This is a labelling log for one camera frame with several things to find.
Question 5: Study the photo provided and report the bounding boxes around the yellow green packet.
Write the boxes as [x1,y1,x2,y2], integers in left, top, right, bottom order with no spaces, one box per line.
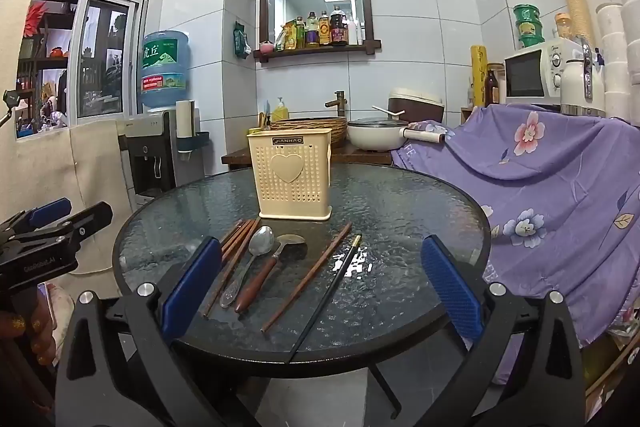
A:
[275,21,301,52]

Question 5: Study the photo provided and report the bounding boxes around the brown and white rice cooker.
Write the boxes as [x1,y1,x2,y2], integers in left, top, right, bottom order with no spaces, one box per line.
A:
[389,88,445,124]

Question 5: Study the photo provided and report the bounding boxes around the black tripod head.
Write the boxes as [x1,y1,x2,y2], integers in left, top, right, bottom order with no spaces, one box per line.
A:
[0,89,22,128]

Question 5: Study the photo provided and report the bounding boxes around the green wall packet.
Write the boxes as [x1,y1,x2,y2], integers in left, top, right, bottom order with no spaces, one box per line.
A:
[232,21,251,60]

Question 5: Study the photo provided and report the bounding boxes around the white kettle with steel handle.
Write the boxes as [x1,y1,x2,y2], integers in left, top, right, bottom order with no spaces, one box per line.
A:
[560,36,608,118]

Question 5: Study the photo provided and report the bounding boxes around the stacks of white paper cups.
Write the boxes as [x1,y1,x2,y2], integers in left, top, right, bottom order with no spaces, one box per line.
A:
[594,0,640,128]

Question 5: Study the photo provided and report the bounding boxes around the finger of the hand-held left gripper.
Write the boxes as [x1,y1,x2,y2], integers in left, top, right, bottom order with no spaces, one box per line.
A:
[15,201,114,253]
[0,198,72,235]

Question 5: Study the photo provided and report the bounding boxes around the blue water bottle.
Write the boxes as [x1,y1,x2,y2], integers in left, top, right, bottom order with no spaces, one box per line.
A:
[140,30,191,110]

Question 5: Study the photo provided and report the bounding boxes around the white pot with glass lid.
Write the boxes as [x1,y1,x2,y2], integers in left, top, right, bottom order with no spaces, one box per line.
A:
[346,117,446,152]

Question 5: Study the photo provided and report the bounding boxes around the red paper flower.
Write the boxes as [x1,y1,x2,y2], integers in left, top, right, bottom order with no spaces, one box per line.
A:
[25,2,48,38]

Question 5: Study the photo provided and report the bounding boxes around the wooden counter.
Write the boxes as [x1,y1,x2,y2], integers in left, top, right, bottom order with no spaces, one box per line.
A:
[221,142,393,168]

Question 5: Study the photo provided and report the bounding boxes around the white microwave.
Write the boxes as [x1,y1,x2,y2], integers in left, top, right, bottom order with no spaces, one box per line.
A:
[503,38,576,105]

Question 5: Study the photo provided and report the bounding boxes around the teal cup holder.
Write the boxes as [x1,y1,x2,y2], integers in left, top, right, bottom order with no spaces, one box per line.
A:
[172,132,211,164]

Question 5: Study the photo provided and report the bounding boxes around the black chopstick with gold band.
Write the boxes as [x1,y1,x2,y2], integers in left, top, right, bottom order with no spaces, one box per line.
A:
[289,234,362,353]

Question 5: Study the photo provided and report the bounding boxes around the dark soy sauce bottle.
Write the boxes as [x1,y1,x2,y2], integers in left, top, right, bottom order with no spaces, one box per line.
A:
[330,4,349,46]

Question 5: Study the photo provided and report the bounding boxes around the wooden framed mirror shelf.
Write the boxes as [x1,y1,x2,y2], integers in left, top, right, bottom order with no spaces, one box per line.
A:
[253,0,383,64]

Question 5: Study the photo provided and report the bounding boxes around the white paper cup stack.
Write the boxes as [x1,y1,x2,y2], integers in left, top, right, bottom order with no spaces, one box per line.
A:
[175,99,197,140]

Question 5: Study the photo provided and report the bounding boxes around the brown glass bottle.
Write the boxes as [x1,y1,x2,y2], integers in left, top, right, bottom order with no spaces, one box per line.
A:
[484,69,500,105]

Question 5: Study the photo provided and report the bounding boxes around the purple floral cloth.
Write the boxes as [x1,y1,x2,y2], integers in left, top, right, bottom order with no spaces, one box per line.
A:
[391,103,640,388]

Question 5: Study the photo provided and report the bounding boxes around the cream plastic utensil holder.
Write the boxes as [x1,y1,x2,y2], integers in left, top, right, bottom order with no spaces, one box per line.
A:
[246,128,333,222]

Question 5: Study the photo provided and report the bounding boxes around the sliding window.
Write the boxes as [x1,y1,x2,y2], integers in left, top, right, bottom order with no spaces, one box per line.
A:
[15,0,151,138]

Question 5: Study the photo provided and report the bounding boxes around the grey water dispenser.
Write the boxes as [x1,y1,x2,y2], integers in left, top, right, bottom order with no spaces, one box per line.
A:
[117,109,206,208]

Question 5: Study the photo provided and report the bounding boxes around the round glass table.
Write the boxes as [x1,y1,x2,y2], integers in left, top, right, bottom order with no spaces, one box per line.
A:
[112,164,492,413]

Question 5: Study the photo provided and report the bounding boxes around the yellow roll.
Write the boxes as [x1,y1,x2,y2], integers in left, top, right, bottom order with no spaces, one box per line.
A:
[470,46,488,108]

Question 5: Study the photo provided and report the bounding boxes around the woven basin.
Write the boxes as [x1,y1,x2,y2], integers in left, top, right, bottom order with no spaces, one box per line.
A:
[270,117,347,148]

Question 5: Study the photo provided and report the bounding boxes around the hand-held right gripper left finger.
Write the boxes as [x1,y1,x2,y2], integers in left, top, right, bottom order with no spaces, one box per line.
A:
[54,236,261,427]

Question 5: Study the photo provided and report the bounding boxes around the person's left hand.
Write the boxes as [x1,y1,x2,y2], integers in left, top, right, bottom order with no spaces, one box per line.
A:
[0,309,57,368]

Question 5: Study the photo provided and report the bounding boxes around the wooden-handled steel spoon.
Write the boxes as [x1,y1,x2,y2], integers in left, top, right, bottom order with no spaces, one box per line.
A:
[233,234,307,314]

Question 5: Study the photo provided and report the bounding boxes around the bronze faucet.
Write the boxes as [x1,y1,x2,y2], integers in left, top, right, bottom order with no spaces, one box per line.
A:
[325,91,348,118]

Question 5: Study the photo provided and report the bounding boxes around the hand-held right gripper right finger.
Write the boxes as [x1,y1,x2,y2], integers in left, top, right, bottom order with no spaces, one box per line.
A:
[400,234,586,427]

